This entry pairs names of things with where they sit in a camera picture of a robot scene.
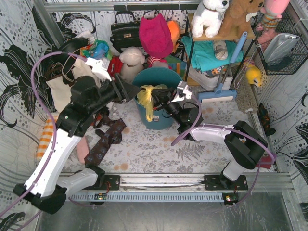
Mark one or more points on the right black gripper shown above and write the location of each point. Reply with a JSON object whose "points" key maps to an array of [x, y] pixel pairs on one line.
{"points": [[166, 99]]}

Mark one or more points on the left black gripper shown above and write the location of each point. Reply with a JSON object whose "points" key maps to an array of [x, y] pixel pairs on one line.
{"points": [[121, 88]]}

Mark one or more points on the yellow trash bag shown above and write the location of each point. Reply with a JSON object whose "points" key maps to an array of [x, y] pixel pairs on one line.
{"points": [[144, 98]]}

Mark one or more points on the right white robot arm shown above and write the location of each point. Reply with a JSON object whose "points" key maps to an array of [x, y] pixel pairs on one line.
{"points": [[243, 142]]}

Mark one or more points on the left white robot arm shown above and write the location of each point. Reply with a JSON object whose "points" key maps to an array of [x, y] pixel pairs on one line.
{"points": [[44, 190]]}

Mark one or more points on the teal trash bin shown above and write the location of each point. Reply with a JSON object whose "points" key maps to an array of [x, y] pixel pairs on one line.
{"points": [[156, 76]]}

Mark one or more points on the rainbow striped bag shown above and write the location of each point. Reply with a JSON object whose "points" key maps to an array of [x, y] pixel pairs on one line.
{"points": [[177, 65]]}

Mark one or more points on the cream tote bag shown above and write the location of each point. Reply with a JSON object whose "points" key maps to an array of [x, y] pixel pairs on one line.
{"points": [[61, 93]]}

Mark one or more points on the red cloth in basket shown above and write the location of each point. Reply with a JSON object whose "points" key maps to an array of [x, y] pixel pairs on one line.
{"points": [[115, 66]]}

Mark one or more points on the white fluffy plush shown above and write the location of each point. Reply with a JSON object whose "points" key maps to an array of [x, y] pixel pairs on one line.
{"points": [[133, 60]]}

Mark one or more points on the pink white plush doll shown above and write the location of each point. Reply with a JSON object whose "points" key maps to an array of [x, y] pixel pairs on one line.
{"points": [[157, 62]]}

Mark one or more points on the dark patterned necktie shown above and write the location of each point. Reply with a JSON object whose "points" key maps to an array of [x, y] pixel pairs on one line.
{"points": [[110, 132]]}

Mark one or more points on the colourful striped cloth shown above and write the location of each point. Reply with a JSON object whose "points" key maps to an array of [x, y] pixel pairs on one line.
{"points": [[98, 50]]}

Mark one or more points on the teal folded cloth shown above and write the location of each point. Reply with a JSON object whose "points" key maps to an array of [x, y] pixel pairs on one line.
{"points": [[203, 57]]}

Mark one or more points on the black leather handbag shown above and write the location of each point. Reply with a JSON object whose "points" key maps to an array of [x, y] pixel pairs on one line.
{"points": [[125, 35]]}

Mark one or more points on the magenta knit hat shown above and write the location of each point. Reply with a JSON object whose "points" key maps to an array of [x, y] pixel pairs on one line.
{"points": [[155, 37]]}

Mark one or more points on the white storage box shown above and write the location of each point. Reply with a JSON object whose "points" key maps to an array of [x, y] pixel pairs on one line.
{"points": [[210, 83]]}

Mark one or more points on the orange plush toy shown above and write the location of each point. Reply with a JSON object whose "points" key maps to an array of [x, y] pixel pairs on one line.
{"points": [[174, 29]]}

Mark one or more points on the pink cloth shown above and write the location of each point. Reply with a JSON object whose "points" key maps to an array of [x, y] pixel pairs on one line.
{"points": [[82, 150]]}

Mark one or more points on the black round hat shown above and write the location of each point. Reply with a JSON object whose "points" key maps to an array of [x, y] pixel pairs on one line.
{"points": [[71, 46]]}

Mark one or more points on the grey patterned pouch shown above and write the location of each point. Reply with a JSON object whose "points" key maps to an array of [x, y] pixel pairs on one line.
{"points": [[220, 49]]}

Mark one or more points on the wooden shelf rack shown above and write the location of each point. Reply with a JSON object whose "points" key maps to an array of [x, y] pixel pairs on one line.
{"points": [[232, 36]]}

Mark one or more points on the beige chenille duster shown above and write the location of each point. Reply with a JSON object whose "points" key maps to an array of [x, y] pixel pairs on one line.
{"points": [[245, 98]]}

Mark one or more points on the orange checked towel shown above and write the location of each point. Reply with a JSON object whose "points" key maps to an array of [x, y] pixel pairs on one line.
{"points": [[45, 139]]}

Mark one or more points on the white plush dog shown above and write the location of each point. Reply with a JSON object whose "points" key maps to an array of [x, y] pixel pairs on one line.
{"points": [[208, 17]]}

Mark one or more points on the yellow plush duck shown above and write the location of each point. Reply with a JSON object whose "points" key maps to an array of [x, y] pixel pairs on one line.
{"points": [[253, 74]]}

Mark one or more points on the brown teddy bear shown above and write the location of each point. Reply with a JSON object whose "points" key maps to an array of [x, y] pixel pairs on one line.
{"points": [[239, 15]]}

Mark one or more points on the purple orange sock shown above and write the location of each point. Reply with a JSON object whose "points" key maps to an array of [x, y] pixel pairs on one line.
{"points": [[265, 162]]}

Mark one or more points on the silver foil pouch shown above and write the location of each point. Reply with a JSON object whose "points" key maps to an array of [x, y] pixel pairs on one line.
{"points": [[280, 46]]}

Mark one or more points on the pink plush toy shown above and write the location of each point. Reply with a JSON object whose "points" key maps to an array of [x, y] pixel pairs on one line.
{"points": [[272, 14]]}

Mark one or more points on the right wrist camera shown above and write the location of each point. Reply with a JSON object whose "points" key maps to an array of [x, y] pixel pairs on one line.
{"points": [[182, 93]]}

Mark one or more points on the metal base rail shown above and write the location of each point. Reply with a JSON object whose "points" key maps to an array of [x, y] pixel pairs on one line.
{"points": [[191, 187]]}

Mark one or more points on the black wire basket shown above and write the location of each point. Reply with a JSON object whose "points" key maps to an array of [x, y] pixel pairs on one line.
{"points": [[289, 64]]}

